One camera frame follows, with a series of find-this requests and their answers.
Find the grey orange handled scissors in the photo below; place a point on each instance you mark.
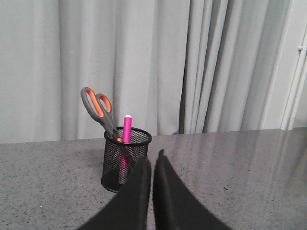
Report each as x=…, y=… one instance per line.
x=99, y=108

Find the white vertical pipe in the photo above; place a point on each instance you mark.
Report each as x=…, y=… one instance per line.
x=296, y=87

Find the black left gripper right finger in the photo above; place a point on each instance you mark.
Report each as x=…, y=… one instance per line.
x=175, y=207

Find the grey pleated curtain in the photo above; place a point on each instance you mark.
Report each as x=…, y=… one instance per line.
x=176, y=66

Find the black mesh pen cup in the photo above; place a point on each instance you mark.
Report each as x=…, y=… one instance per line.
x=137, y=148

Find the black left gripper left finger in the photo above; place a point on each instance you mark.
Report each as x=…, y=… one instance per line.
x=127, y=210

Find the pink marker pen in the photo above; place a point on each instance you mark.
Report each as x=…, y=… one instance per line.
x=127, y=129

